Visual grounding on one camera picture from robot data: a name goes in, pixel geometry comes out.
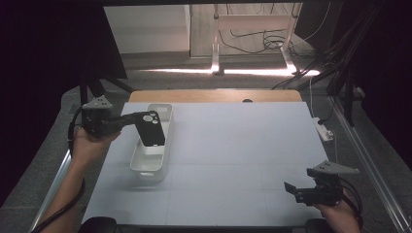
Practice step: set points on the dark curtain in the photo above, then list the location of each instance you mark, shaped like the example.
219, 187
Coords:
39, 64
388, 64

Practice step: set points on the white cabinet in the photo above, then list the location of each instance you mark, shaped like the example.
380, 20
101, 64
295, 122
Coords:
145, 29

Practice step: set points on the black phone case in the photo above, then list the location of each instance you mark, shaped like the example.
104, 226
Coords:
150, 132

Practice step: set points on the wooden table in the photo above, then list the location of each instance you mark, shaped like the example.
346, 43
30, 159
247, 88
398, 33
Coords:
210, 96

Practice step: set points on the white phone case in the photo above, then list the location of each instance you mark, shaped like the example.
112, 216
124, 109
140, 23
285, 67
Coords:
152, 150

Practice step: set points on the white table mat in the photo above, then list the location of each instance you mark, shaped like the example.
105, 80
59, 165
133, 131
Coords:
226, 155

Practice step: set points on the white plastic storage bin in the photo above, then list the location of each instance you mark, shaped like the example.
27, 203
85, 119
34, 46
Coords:
147, 168

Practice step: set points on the white power strip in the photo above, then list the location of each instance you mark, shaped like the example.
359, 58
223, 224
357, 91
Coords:
323, 129

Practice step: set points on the aluminium rail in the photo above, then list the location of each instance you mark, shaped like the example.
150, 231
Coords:
372, 168
51, 191

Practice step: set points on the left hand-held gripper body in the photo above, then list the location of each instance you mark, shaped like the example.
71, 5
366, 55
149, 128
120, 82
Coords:
98, 121

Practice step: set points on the metal desk frame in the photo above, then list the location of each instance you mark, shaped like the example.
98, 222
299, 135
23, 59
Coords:
216, 61

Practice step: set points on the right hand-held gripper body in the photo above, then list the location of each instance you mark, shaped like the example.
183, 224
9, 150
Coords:
324, 195

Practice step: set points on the person's right hand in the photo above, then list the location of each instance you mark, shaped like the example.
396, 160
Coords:
343, 213

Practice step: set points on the black tripod stand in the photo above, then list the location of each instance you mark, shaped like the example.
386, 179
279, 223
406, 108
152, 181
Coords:
94, 85
343, 74

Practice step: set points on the dark round object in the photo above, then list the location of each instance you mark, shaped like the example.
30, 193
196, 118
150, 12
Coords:
97, 225

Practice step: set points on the small black knob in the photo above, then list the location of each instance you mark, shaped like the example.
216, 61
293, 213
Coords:
247, 100

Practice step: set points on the person's left hand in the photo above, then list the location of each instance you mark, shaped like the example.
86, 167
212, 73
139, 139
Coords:
85, 147

